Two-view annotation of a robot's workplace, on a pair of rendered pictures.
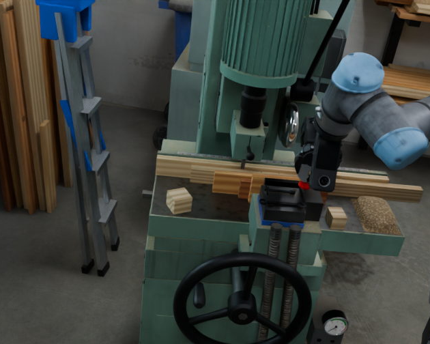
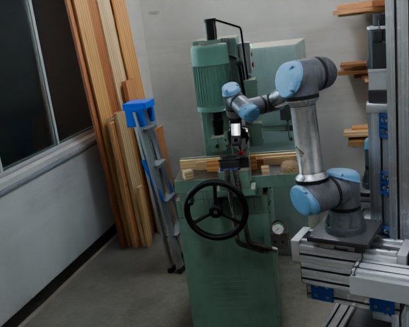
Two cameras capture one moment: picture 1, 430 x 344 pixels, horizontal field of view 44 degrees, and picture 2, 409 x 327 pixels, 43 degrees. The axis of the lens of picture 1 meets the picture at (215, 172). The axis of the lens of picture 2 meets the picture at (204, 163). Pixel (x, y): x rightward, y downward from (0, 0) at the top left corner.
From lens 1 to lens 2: 1.43 m
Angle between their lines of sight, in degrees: 20
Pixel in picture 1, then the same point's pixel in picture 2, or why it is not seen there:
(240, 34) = (199, 91)
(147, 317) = (184, 242)
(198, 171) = (200, 163)
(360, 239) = (278, 178)
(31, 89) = (128, 165)
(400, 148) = (244, 111)
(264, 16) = (206, 81)
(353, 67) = (226, 87)
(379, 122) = (237, 104)
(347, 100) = (227, 100)
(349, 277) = not seen: hidden behind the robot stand
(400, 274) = not seen: hidden behind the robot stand
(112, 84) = not seen: hidden behind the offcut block
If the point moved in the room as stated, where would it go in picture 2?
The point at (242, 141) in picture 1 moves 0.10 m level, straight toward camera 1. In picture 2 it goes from (214, 141) to (209, 147)
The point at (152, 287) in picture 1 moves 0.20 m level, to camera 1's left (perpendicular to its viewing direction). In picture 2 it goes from (183, 223) to (145, 224)
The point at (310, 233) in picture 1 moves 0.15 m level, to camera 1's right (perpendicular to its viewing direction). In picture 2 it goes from (243, 170) to (276, 169)
